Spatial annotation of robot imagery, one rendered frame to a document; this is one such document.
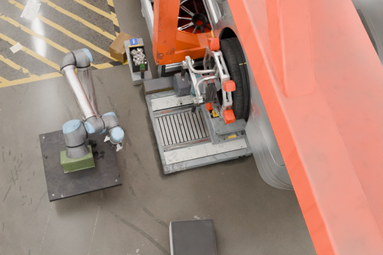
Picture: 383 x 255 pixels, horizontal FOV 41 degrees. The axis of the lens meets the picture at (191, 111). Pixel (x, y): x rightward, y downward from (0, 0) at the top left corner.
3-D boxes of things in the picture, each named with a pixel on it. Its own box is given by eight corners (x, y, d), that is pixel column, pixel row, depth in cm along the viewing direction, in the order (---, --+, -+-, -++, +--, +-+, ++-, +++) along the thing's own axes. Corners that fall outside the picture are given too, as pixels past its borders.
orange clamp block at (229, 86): (232, 89, 386) (236, 90, 377) (223, 90, 384) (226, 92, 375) (231, 79, 384) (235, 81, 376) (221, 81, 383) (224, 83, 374)
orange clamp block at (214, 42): (220, 49, 398) (219, 38, 395) (210, 51, 397) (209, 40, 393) (218, 47, 405) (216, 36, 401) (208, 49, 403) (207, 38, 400)
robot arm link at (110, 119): (101, 114, 370) (107, 129, 368) (115, 109, 375) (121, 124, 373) (98, 118, 378) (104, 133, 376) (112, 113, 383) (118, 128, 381)
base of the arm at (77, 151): (67, 160, 407) (64, 149, 403) (64, 151, 424) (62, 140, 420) (90, 154, 412) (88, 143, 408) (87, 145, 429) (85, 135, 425)
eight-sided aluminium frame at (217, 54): (225, 124, 424) (236, 95, 375) (218, 126, 423) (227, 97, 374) (208, 69, 446) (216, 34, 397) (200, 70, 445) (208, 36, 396)
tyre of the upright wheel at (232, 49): (270, 122, 391) (260, 37, 376) (241, 128, 387) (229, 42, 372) (243, 107, 454) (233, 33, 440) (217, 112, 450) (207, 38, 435)
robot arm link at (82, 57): (82, 134, 425) (66, 49, 391) (101, 127, 433) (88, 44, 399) (89, 141, 413) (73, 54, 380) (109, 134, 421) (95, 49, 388)
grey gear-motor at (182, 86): (217, 97, 491) (222, 79, 460) (175, 106, 483) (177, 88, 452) (212, 81, 498) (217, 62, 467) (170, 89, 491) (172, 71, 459)
